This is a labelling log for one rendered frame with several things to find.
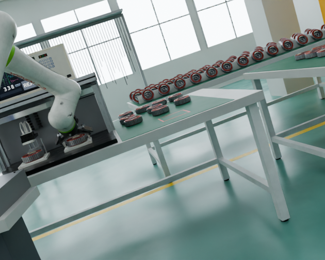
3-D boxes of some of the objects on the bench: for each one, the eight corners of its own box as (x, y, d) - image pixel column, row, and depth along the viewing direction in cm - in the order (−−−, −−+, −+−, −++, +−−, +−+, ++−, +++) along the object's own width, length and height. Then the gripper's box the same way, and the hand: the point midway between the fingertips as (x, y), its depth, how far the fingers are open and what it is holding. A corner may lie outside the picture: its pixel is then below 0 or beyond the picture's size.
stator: (87, 141, 191) (85, 134, 191) (67, 148, 190) (64, 142, 189) (87, 138, 202) (85, 132, 201) (68, 145, 200) (66, 139, 200)
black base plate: (118, 142, 178) (116, 137, 178) (-12, 191, 169) (-14, 186, 168) (112, 130, 224) (111, 127, 223) (10, 168, 214) (8, 165, 214)
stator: (44, 157, 188) (41, 150, 188) (22, 165, 186) (19, 158, 185) (45, 153, 199) (42, 147, 198) (24, 161, 196) (21, 155, 196)
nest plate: (47, 159, 186) (46, 157, 186) (18, 169, 184) (17, 167, 184) (50, 153, 201) (49, 151, 201) (23, 163, 199) (22, 161, 199)
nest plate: (92, 142, 190) (91, 140, 190) (64, 152, 188) (63, 150, 187) (92, 138, 204) (91, 136, 204) (66, 148, 202) (65, 146, 202)
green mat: (234, 99, 185) (234, 99, 185) (122, 141, 176) (122, 141, 176) (187, 95, 277) (187, 94, 276) (111, 122, 268) (111, 122, 268)
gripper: (90, 112, 179) (97, 126, 199) (41, 129, 175) (52, 142, 196) (95, 125, 177) (101, 138, 197) (45, 143, 173) (57, 155, 193)
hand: (76, 140), depth 195 cm, fingers open, 13 cm apart
